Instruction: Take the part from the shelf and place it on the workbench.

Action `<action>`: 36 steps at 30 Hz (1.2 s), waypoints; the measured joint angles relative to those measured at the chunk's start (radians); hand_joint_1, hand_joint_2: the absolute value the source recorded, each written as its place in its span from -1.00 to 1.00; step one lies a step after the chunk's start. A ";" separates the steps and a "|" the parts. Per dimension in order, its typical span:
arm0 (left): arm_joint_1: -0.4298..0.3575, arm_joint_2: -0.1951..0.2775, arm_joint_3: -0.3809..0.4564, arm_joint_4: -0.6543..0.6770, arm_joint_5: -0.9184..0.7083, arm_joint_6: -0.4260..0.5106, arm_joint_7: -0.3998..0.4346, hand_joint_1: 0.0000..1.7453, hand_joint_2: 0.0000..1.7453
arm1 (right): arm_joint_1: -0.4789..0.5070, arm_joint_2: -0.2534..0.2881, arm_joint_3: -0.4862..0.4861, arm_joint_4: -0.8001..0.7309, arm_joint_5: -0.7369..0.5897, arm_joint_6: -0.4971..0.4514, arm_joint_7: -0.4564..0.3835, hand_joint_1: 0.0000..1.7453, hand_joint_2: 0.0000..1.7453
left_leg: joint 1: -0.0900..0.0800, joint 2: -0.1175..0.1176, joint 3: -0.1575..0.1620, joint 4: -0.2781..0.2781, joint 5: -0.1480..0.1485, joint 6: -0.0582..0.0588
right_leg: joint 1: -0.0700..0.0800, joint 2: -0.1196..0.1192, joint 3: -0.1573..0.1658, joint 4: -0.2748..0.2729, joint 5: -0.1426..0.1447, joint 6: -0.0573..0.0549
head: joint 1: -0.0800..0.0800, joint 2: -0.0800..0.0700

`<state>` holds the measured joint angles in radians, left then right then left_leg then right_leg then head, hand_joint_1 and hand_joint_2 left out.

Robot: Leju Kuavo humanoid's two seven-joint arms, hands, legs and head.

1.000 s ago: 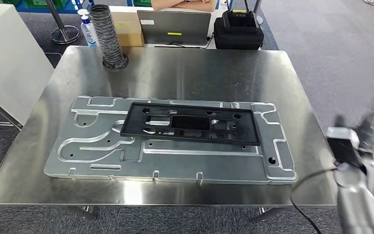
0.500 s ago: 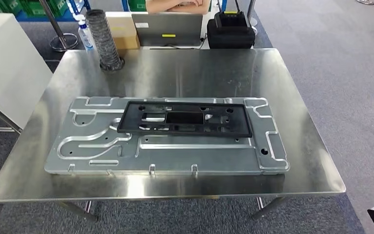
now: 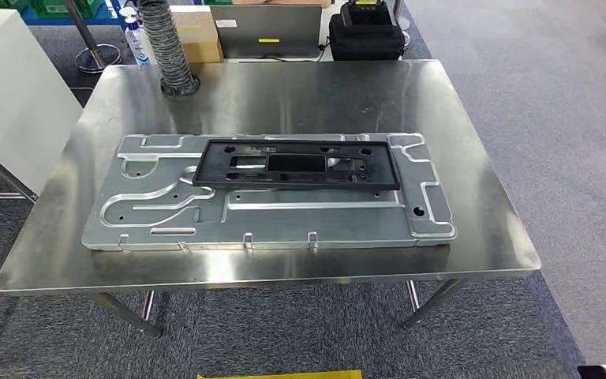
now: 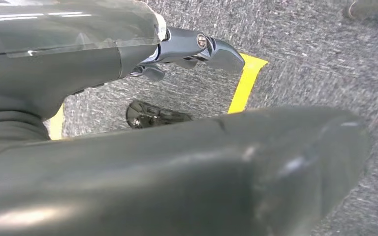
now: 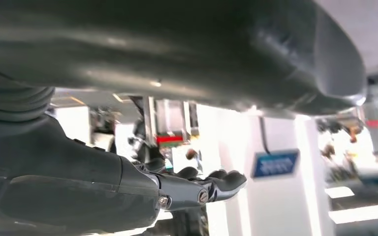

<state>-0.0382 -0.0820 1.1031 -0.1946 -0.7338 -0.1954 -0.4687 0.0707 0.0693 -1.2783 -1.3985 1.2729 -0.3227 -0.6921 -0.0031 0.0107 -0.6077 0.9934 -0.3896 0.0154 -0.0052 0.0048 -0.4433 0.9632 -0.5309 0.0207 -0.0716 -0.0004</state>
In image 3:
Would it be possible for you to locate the cardboard box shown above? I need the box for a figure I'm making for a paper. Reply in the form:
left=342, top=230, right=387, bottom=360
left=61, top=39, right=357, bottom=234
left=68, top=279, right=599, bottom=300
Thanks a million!
left=169, top=4, right=226, bottom=65

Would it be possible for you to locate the metal pole stand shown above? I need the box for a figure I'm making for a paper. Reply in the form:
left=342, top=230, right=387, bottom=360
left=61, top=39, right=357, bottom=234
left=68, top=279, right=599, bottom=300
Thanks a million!
left=65, top=0, right=122, bottom=74

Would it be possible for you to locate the grey metal fixture plate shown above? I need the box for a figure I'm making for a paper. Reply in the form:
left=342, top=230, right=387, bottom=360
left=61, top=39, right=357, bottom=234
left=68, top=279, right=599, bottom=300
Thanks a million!
left=81, top=132, right=458, bottom=252

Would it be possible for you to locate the grey ribbed hose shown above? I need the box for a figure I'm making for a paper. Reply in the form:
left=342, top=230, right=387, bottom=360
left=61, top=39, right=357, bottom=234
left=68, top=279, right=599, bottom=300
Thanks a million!
left=137, top=0, right=201, bottom=99

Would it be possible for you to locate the white cabinet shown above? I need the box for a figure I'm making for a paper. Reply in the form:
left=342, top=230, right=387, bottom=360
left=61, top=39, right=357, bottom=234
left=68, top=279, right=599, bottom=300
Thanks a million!
left=0, top=7, right=84, bottom=196

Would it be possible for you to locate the green plastic crate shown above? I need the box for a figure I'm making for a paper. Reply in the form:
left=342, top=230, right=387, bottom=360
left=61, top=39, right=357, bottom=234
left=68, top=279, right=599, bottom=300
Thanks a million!
left=31, top=0, right=103, bottom=19

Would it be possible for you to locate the black plastic frame part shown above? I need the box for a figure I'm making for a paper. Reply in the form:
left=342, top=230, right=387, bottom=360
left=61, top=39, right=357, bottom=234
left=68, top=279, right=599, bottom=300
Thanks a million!
left=192, top=138, right=402, bottom=191

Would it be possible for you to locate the clear plastic bottle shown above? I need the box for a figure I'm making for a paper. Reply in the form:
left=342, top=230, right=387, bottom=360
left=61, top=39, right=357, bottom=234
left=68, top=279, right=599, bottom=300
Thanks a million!
left=120, top=6, right=156, bottom=66

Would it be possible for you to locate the stainless steel workbench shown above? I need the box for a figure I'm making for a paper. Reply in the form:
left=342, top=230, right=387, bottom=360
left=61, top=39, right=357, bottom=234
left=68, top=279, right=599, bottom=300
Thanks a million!
left=0, top=58, right=542, bottom=373

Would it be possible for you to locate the blue plastic crate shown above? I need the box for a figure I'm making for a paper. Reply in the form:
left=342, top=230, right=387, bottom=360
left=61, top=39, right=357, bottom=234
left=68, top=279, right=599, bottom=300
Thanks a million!
left=21, top=0, right=126, bottom=26

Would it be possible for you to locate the black bag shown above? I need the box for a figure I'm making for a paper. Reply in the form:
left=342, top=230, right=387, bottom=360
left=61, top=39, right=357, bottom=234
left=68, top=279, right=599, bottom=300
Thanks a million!
left=329, top=0, right=406, bottom=62

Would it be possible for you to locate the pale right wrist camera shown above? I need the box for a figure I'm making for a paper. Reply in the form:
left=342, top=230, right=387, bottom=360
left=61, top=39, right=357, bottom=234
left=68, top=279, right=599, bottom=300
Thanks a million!
left=577, top=359, right=606, bottom=379

